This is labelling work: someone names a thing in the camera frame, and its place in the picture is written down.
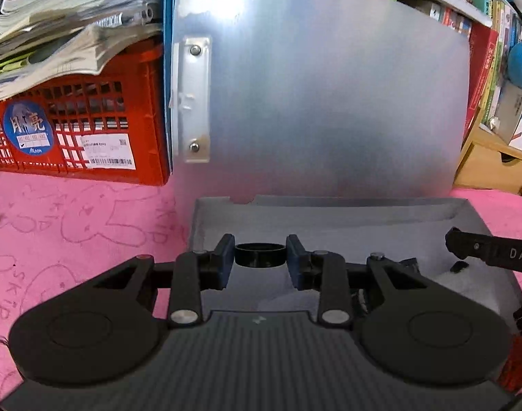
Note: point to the large red plastic basket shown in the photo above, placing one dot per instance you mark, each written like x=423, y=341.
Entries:
x=145, y=94

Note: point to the small white printed box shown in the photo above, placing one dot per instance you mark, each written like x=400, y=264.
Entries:
x=518, y=115

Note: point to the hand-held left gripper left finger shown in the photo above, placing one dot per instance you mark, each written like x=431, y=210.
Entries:
x=226, y=261

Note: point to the red knitted bundle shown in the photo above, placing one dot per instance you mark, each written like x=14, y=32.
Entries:
x=515, y=372

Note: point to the wooden drawer organizer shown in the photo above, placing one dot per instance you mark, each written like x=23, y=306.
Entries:
x=483, y=167

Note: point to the white fluffy cloth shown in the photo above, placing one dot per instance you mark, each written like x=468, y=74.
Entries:
x=475, y=292

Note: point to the stack of worn books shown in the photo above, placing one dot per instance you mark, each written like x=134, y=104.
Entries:
x=72, y=17

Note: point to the row of green-spined books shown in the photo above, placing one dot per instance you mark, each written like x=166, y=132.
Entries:
x=503, y=21

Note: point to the grey file box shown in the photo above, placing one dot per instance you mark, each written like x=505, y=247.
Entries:
x=329, y=94

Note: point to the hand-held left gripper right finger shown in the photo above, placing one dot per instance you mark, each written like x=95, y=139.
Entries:
x=294, y=263

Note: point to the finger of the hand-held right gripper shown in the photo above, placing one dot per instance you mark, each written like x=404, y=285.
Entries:
x=459, y=266
x=492, y=252

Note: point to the pink bunny print blanket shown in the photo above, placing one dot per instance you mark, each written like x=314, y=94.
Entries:
x=72, y=222

